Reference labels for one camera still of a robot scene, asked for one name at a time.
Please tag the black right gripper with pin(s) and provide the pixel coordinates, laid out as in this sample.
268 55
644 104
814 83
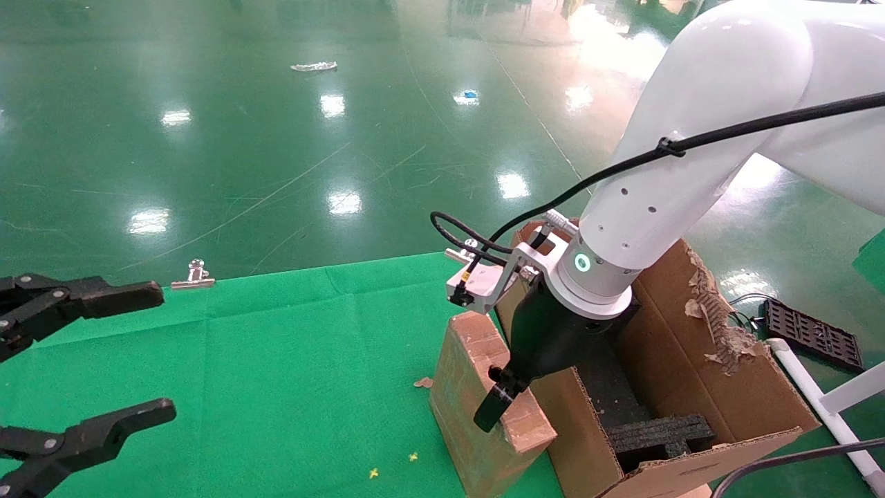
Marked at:
553 332

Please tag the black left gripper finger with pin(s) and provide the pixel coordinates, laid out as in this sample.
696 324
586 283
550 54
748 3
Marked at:
110 297
90 443

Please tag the small brown cardboard box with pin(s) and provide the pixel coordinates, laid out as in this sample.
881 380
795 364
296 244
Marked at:
470 415

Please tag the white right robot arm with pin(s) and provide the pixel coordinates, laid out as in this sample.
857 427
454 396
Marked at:
726 69

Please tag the small brown cardboard scrap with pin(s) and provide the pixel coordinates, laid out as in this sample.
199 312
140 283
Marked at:
423 382

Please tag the large open cardboard carton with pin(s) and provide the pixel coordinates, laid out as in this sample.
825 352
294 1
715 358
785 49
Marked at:
753 394

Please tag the silver binder clip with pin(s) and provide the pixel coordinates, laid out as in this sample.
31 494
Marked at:
460 256
193 283

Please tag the green table cloth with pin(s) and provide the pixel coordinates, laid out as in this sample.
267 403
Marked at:
242 380

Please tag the black foam block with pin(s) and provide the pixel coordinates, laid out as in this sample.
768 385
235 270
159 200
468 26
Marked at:
657 436

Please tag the black plastic grid tray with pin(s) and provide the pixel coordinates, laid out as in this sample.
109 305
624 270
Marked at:
812 333

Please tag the green cloth covered table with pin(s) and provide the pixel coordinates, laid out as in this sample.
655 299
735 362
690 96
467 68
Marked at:
874 266

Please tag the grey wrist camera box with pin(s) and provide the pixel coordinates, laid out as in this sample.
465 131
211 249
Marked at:
477 287

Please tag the grey metal camera bracket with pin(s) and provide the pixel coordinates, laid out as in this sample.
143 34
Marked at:
536 257

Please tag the white pipe frame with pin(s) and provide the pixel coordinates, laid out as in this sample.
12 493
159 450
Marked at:
805 382

